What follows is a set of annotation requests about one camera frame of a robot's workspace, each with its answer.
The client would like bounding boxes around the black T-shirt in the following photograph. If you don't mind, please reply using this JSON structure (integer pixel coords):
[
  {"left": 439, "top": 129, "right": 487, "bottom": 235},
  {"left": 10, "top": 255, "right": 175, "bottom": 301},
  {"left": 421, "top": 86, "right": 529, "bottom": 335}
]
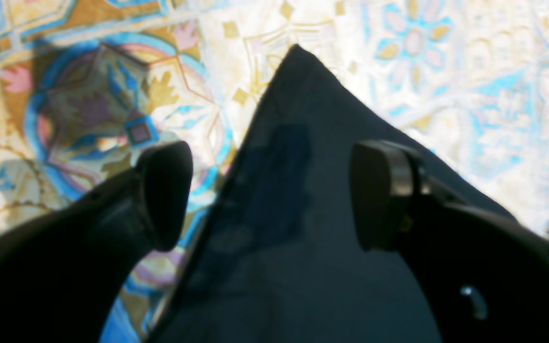
[{"left": 150, "top": 45, "right": 518, "bottom": 343}]

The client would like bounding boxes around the patterned tablecloth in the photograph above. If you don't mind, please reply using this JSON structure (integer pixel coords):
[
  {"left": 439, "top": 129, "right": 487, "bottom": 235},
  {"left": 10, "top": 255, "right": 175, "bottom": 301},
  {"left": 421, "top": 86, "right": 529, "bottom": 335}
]
[{"left": 0, "top": 0, "right": 549, "bottom": 343}]

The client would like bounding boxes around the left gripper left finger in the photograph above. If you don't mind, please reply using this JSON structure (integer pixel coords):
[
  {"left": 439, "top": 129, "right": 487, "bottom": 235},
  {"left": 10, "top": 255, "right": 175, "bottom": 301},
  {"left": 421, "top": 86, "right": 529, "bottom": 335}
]
[{"left": 0, "top": 141, "right": 193, "bottom": 343}]

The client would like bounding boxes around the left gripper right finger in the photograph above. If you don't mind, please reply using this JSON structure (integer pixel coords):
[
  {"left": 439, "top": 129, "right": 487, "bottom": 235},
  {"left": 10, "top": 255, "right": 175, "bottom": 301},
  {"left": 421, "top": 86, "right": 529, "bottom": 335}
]
[{"left": 349, "top": 140, "right": 549, "bottom": 343}]

